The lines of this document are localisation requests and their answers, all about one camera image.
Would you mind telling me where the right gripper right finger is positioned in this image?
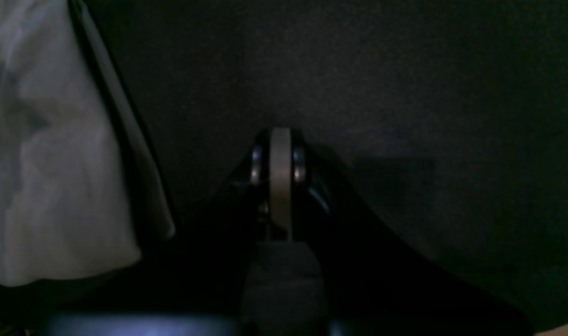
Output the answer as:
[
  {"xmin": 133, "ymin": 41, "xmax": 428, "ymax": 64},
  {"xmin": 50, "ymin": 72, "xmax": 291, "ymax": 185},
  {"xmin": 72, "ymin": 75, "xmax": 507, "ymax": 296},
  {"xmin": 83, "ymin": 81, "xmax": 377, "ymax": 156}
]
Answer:
[{"xmin": 280, "ymin": 128, "xmax": 359, "ymax": 247}]

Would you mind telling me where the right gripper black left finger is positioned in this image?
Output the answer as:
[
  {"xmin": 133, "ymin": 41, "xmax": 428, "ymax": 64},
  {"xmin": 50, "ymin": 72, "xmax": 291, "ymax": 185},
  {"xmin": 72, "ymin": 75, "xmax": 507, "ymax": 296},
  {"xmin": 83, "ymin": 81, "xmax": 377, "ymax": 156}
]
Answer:
[{"xmin": 191, "ymin": 128, "xmax": 276, "ymax": 247}]

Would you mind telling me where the grey T-shirt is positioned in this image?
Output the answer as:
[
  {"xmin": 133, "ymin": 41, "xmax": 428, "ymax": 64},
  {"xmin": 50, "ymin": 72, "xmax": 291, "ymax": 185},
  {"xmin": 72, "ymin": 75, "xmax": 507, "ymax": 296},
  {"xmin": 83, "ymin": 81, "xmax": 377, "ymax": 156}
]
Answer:
[{"xmin": 0, "ymin": 0, "xmax": 176, "ymax": 287}]

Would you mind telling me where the black table cloth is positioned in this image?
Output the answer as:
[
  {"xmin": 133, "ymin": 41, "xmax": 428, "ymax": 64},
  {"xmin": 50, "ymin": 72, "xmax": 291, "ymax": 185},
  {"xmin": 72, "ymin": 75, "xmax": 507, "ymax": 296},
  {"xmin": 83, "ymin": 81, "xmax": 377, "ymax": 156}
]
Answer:
[{"xmin": 69, "ymin": 0, "xmax": 568, "ymax": 336}]

